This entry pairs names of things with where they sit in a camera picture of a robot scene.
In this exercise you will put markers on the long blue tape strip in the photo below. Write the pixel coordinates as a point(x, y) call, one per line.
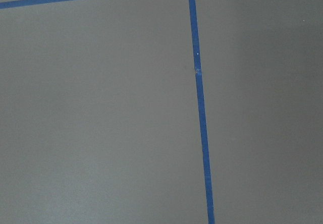
point(201, 111)

